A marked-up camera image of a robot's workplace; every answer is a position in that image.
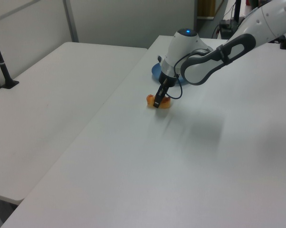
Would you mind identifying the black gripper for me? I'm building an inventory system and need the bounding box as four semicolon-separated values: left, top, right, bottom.
153;71;177;109

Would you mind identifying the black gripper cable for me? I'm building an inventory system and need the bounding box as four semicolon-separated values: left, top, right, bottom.
167;51;214;100

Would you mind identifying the wooden cabinet panel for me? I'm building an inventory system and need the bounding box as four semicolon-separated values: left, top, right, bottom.
197;0;216;19

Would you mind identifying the round blue plate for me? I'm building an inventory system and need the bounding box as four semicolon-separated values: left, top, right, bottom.
151;62;189;86

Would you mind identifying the orange glazed bread roll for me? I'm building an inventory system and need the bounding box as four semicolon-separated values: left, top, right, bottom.
145;94;172;109

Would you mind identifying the black vertical pole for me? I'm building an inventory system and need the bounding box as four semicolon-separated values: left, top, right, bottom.
234;0;241;23

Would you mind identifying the black camera stand pole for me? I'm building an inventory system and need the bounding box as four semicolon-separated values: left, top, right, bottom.
0;24;19;89

